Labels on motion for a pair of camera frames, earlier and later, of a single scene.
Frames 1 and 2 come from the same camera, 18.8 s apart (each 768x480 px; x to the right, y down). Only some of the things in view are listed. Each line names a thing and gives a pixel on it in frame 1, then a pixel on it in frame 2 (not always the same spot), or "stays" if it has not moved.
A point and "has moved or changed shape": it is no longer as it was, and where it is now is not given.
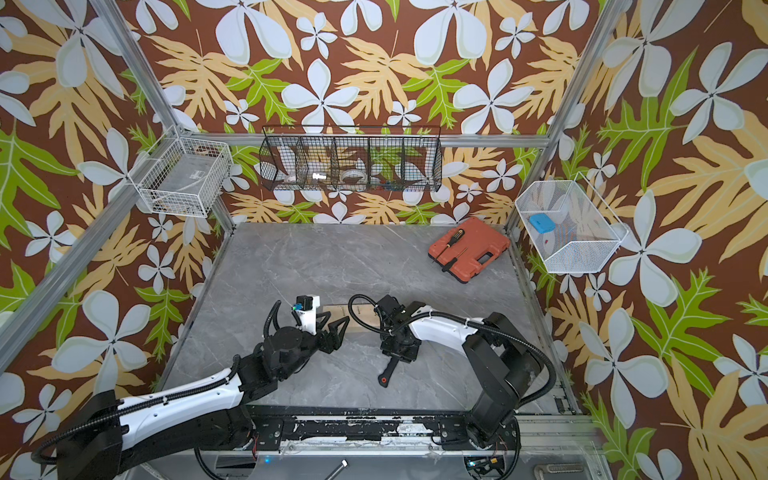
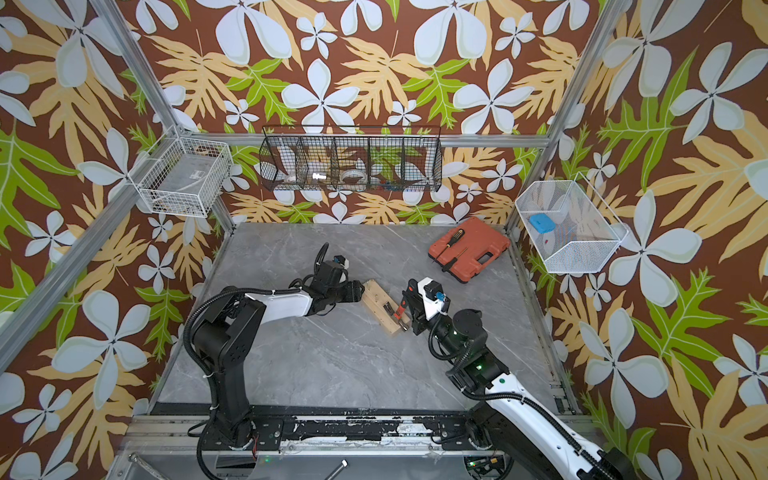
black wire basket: [351, 158] stays
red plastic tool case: [472, 243] stays
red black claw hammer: [386, 375] has moved or changed shape
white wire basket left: [183, 176] stays
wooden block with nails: [365, 314] has moved or changed shape
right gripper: [406, 355] -> [420, 321]
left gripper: [334, 339] -> [353, 290]
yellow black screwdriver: [454, 239] stays
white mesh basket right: [572, 230] stays
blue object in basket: [542, 223] stays
